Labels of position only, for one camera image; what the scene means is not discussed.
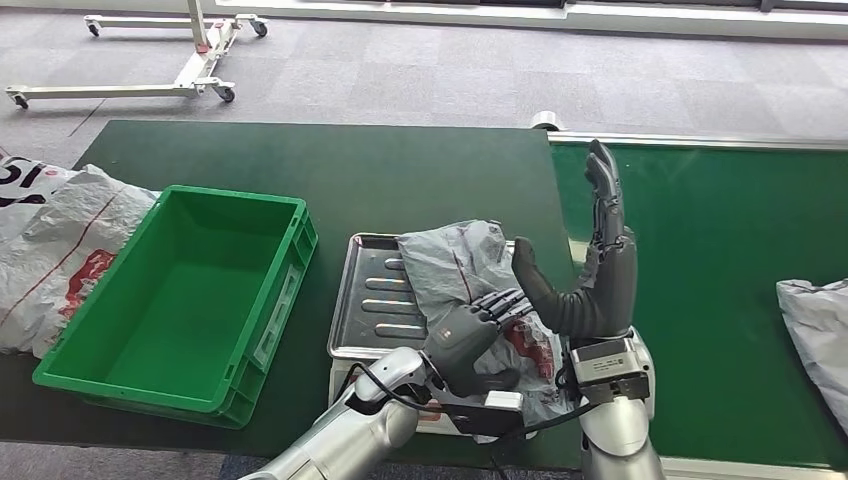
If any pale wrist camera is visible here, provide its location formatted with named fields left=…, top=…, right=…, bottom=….
left=569, top=337, right=652, bottom=406
left=442, top=390, right=526, bottom=439

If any green conveyor belt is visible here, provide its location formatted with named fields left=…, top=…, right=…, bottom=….
left=547, top=130, right=848, bottom=480

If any grey plastic mailer package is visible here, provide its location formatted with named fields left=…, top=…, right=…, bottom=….
left=775, top=278, right=848, bottom=436
left=396, top=219, right=579, bottom=429

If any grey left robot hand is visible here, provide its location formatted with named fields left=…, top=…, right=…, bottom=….
left=422, top=287, right=535, bottom=399

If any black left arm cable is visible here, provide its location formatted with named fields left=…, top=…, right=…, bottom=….
left=343, top=360, right=465, bottom=417

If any dark green table cover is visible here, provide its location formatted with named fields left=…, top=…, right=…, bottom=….
left=0, top=119, right=586, bottom=472

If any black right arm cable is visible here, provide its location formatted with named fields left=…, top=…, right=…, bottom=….
left=488, top=367, right=601, bottom=444

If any large white printed sack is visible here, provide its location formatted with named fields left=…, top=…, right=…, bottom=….
left=0, top=155, right=160, bottom=360

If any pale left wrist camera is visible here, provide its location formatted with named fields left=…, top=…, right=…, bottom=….
left=442, top=390, right=526, bottom=439

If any white wheeled stand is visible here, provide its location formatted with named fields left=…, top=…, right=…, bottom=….
left=5, top=0, right=270, bottom=111

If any green plastic crate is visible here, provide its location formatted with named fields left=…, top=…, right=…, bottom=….
left=32, top=184, right=319, bottom=431

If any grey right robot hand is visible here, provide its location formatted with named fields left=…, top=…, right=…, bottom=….
left=510, top=138, right=639, bottom=341

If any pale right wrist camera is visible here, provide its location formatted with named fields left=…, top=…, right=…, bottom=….
left=569, top=337, right=652, bottom=406

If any stainless steel tray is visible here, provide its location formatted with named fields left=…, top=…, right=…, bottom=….
left=327, top=232, right=518, bottom=362

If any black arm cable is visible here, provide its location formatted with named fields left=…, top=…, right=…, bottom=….
left=488, top=367, right=601, bottom=444
left=343, top=360, right=465, bottom=417

